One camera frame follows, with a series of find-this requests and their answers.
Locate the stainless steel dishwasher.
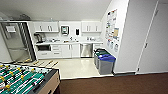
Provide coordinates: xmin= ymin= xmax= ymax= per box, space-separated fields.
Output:
xmin=80 ymin=43 xmax=94 ymax=59

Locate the narrow white drawer cabinet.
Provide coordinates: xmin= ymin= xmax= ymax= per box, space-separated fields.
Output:
xmin=92 ymin=42 xmax=104 ymax=55

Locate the white two-door base cabinet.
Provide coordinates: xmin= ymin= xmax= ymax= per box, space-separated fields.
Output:
xmin=61 ymin=43 xmax=81 ymax=59

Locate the grey bin green lid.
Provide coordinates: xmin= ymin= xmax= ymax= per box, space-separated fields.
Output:
xmin=95 ymin=50 xmax=111 ymax=70

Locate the steel paper towel dispenser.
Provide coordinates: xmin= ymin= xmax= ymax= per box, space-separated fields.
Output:
xmin=60 ymin=25 xmax=70 ymax=36

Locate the grey bin blue lid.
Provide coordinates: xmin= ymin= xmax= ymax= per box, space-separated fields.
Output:
xmin=97 ymin=54 xmax=117 ymax=75

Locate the wide white drawer cabinet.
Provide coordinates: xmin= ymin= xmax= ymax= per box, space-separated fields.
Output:
xmin=35 ymin=43 xmax=63 ymax=61

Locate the grey clutter pile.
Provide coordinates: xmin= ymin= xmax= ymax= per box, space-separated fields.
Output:
xmin=17 ymin=13 xmax=32 ymax=22

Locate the stainless steel fridge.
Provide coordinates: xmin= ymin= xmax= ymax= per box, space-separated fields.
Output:
xmin=0 ymin=21 xmax=36 ymax=63

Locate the green foosball table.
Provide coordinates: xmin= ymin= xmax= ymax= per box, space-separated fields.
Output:
xmin=0 ymin=61 xmax=62 ymax=94

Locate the white door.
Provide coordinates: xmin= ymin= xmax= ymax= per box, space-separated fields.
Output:
xmin=136 ymin=0 xmax=168 ymax=75

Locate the white wall cabinet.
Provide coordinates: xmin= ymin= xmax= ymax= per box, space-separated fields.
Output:
xmin=33 ymin=21 xmax=60 ymax=34
xmin=81 ymin=21 xmax=103 ymax=34

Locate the large wall notice poster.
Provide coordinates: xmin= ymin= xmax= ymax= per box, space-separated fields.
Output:
xmin=104 ymin=8 xmax=120 ymax=44

